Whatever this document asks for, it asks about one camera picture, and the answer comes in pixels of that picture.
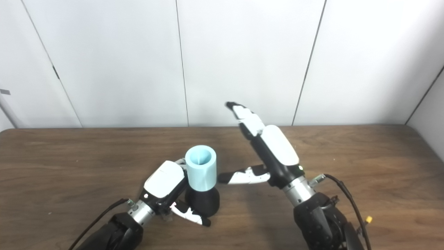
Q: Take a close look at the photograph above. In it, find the white and black right hand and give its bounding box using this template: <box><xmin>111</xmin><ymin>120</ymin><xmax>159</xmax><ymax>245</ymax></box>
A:
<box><xmin>218</xmin><ymin>101</ymin><xmax>306</xmax><ymax>190</ymax></box>

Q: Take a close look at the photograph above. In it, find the white and black left hand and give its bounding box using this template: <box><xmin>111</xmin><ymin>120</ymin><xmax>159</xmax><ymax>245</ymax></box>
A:
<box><xmin>139</xmin><ymin>158</ymin><xmax>211</xmax><ymax>227</ymax></box>

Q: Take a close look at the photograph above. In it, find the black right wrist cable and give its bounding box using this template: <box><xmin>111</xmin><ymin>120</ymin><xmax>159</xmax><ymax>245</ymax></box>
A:
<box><xmin>309</xmin><ymin>174</ymin><xmax>372</xmax><ymax>250</ymax></box>

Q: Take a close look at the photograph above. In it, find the black funnel-shaped nozzle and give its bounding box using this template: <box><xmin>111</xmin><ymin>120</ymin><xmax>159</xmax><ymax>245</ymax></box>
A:
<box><xmin>185</xmin><ymin>187</ymin><xmax>220</xmax><ymax>218</ymax></box>

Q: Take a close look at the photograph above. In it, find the light-blue cylindrical hose piece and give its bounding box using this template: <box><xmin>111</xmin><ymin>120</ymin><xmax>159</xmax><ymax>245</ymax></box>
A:
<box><xmin>185</xmin><ymin>145</ymin><xmax>217</xmax><ymax>191</ymax></box>

